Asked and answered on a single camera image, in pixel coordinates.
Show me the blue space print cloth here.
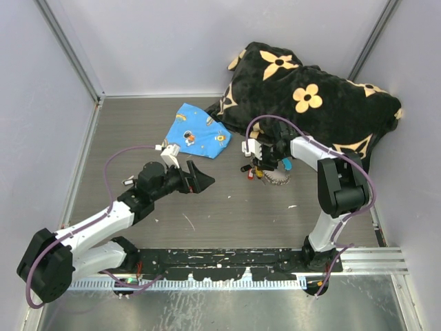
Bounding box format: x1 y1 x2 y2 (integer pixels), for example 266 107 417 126
163 103 232 159

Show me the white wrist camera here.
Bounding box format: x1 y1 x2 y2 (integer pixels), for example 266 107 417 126
154 144 180 168
241 139 263 160

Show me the bunch of coloured keys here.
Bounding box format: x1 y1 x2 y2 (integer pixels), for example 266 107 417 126
240 165 264 180

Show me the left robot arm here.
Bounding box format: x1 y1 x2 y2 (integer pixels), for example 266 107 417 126
17 161 215 309

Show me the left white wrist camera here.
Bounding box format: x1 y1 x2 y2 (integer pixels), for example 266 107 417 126
154 144 180 168

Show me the purple cable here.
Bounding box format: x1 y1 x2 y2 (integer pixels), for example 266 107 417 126
245 114 378 300
25 143 163 309

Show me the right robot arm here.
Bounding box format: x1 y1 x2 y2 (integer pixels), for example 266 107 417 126
242 121 370 272

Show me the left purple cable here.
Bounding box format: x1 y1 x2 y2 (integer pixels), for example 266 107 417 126
25 143 163 309

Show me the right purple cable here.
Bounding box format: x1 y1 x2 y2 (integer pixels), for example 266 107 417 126
245 114 378 300

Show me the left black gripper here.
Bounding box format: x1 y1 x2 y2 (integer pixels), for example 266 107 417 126
151 161 214 202

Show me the black floral plush pillow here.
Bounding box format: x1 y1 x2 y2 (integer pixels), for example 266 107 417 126
205 41 402 170

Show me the aluminium frame rail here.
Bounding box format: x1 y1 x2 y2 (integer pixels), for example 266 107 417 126
68 246 410 282

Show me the white blue large keyring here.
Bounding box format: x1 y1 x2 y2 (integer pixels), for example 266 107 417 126
262 162 291 185

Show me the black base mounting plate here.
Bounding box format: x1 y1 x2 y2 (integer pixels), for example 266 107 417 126
110 248 338 281

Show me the slotted cable duct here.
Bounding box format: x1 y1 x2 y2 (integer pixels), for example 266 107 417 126
68 277 307 292

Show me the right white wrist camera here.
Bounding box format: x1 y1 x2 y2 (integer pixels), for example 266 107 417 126
241 139 263 160

